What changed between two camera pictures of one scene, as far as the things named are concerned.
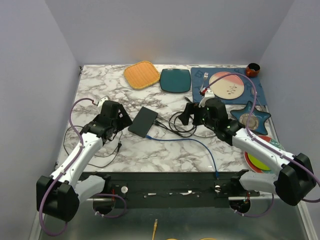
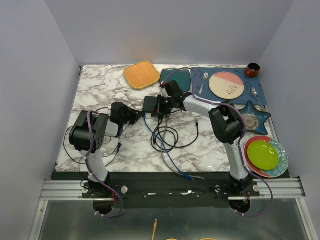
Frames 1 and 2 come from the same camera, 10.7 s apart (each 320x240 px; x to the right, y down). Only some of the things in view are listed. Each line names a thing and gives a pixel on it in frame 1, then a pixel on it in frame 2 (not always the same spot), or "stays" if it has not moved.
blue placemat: x=252 y=91 stays
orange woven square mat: x=141 y=74 stays
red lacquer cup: x=253 y=69 stays
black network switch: x=143 y=121 -> x=150 y=103
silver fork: x=205 y=77 stays
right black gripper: x=190 y=109 -> x=159 y=111
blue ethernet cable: x=213 y=160 -> x=185 y=174
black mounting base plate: x=175 y=189 stays
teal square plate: x=175 y=80 stays
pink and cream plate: x=230 y=87 stays
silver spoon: x=252 y=92 stays
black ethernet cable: x=178 y=131 -> x=164 y=139
